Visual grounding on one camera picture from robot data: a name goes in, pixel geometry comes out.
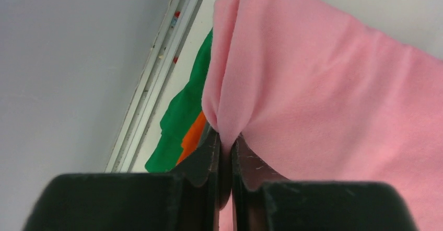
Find pink t shirt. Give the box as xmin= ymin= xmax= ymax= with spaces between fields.
xmin=202 ymin=0 xmax=442 ymax=230

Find orange folded t shirt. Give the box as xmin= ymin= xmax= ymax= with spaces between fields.
xmin=177 ymin=111 xmax=206 ymax=165

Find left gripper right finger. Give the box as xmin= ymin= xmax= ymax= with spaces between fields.
xmin=231 ymin=137 xmax=417 ymax=230

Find aluminium frame rail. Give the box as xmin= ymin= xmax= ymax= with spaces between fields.
xmin=105 ymin=0 xmax=203 ymax=172

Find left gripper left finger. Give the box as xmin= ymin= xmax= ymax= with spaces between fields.
xmin=24 ymin=130 xmax=220 ymax=230

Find green folded t shirt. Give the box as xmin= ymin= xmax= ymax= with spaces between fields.
xmin=145 ymin=30 xmax=213 ymax=173

